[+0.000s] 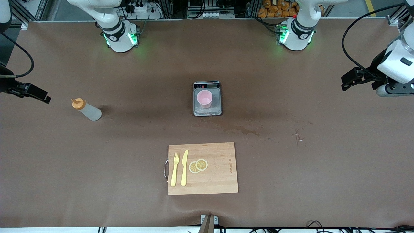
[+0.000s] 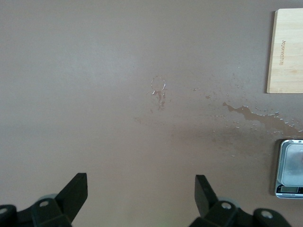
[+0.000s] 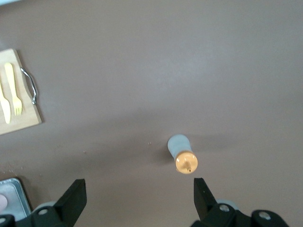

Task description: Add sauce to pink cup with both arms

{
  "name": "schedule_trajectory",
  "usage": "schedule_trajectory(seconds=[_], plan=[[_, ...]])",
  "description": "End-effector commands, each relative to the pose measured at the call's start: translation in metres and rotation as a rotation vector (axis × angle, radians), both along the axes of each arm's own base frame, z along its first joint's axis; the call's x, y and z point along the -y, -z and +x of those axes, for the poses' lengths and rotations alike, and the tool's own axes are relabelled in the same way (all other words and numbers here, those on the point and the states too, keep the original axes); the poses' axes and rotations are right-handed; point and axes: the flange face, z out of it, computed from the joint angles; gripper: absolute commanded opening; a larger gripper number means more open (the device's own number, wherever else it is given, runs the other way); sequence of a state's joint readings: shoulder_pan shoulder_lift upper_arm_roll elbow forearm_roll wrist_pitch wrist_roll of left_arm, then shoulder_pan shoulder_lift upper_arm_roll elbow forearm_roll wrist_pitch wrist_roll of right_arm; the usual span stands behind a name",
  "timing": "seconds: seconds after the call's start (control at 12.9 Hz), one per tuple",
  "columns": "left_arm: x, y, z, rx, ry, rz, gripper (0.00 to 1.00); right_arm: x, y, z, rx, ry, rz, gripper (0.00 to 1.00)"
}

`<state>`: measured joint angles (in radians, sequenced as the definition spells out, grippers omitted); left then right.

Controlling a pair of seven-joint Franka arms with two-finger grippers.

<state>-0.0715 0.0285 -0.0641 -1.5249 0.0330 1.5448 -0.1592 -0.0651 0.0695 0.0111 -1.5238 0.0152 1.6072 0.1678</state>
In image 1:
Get translucent squeeze bottle orange cap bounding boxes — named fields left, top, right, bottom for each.
left=71, top=98, right=102, bottom=121

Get pink plastic cup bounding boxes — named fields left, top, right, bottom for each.
left=197, top=90, right=213, bottom=109

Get orange snack bag pile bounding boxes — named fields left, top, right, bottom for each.
left=258, top=0, right=299, bottom=18

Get white power strip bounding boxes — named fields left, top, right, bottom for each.
left=125, top=0, right=162, bottom=20

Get grey digital kitchen scale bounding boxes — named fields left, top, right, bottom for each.
left=193, top=81, right=223, bottom=117

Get black electronics box white connectors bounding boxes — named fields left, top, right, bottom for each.
left=187, top=0, right=235, bottom=19

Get yellow plastic fork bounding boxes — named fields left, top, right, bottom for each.
left=170, top=152, right=180, bottom=187

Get yellow plastic knife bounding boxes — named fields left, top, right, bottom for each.
left=181, top=150, right=189, bottom=187

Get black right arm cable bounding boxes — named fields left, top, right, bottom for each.
left=0, top=32, right=35, bottom=79

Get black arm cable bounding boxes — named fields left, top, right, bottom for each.
left=0, top=32, right=35, bottom=79
left=342, top=3, right=406, bottom=70

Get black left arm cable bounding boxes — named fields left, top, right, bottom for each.
left=342, top=3, right=406, bottom=70

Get aluminium frame profile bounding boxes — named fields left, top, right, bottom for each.
left=13, top=0, right=49, bottom=30
left=387, top=6, right=411, bottom=26

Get black floor cable bundle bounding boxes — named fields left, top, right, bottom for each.
left=304, top=220, right=414, bottom=233

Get wooden cutting board metal handle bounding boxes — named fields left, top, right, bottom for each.
left=164, top=142, right=239, bottom=196

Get metal table edge bracket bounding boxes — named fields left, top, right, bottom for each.
left=200, top=214, right=219, bottom=233

